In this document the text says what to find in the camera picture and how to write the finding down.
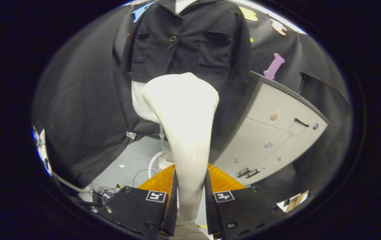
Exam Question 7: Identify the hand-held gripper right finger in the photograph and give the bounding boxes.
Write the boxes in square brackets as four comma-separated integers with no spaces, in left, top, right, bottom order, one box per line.
[204,163,286,240]

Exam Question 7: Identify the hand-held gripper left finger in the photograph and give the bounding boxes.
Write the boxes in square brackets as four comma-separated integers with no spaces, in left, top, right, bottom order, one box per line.
[96,163,178,240]

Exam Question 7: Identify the white garment steamer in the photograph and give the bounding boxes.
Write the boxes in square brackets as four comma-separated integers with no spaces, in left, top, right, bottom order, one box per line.
[143,72,220,223]

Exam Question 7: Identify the white shirt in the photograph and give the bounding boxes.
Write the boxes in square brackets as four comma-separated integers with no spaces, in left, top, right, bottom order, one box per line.
[131,0,197,124]

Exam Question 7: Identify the black suit jacket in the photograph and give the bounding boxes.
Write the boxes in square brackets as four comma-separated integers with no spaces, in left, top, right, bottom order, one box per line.
[112,0,252,94]

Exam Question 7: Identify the black power adapter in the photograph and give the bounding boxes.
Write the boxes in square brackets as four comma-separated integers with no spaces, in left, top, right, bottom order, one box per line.
[92,190,114,207]

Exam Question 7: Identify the grey cabinet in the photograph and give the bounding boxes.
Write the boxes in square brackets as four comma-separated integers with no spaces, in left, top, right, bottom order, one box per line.
[210,71,330,187]

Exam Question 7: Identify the black backdrop cloth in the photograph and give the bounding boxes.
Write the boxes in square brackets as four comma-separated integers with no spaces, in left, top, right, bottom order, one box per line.
[32,0,352,200]

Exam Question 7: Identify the black floor cables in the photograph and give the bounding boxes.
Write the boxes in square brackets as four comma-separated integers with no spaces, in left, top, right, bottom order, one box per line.
[89,168,157,197]

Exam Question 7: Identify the white floor cable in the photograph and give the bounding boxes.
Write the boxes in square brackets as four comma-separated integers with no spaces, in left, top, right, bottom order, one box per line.
[52,172,92,194]

